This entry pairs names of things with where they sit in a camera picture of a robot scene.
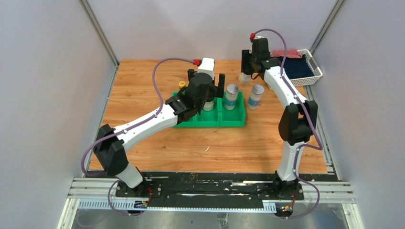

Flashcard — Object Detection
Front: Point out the black-spout seasoning jar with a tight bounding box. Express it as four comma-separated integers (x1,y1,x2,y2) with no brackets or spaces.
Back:
238,73,252,84
203,99,214,112

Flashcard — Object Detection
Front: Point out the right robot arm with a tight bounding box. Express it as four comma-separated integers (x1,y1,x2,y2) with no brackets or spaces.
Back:
241,34,318,199

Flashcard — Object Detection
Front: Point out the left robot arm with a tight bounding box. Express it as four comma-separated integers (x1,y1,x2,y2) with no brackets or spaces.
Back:
91,73,225,197

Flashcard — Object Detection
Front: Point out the silver-lid jar in bin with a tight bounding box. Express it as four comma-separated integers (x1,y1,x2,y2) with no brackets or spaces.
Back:
224,84,239,110

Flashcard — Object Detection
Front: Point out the pink folded cloth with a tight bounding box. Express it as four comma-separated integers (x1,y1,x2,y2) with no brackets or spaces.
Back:
271,49,303,59

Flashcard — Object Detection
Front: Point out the green three-compartment plastic bin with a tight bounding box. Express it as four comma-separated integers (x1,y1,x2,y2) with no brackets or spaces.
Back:
174,92,246,128

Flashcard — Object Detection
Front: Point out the dark blue folded cloth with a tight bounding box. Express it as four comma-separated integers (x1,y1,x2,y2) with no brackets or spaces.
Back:
284,54,314,80

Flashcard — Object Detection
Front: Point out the white perforated plastic basket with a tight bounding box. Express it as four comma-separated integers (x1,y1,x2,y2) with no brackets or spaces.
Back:
283,49,323,86

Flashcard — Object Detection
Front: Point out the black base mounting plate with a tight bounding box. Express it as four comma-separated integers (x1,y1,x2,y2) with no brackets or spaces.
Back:
114,172,323,209

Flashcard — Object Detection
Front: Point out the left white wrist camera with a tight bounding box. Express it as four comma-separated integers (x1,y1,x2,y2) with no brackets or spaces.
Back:
193,57,215,80

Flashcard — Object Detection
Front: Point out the aluminium rail frame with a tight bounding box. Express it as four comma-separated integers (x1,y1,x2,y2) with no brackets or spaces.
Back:
58,172,364,229

